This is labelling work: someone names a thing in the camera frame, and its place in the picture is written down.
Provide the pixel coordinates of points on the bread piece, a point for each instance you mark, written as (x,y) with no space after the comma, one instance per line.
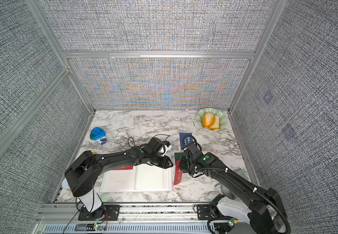
(211,121)

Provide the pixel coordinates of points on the green folded cloth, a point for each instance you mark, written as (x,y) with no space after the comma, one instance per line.
(241,173)

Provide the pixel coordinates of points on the blue lidded cup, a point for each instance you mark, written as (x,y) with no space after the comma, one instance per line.
(98,135)

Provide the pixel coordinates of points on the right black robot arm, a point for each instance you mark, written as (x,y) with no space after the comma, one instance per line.
(256,198)

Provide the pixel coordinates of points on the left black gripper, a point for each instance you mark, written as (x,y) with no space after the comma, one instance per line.
(165,163)

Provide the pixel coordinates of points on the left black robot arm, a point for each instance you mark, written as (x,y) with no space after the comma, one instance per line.
(83,173)

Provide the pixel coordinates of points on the dark red card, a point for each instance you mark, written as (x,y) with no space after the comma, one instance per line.
(124,168)

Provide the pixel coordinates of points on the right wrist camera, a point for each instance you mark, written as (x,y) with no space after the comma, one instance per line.
(193,149)

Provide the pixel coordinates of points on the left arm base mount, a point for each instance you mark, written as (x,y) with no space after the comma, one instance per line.
(105,212)

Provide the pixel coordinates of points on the white photo album book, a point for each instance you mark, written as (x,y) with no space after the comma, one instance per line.
(142,178)

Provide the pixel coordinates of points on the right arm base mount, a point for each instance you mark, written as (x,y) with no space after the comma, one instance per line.
(217,223)

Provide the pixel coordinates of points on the large red card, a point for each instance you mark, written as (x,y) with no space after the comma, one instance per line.
(178,173)

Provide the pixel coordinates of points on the green card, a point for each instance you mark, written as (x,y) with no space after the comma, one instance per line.
(178,156)

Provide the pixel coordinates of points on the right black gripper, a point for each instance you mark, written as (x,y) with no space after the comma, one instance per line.
(183,159)

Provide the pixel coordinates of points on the green glass plate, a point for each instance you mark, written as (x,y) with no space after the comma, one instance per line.
(223,119)

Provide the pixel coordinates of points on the blue card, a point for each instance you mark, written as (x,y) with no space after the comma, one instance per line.
(185,139)

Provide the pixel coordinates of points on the aluminium front rail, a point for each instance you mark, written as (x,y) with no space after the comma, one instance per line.
(138,218)

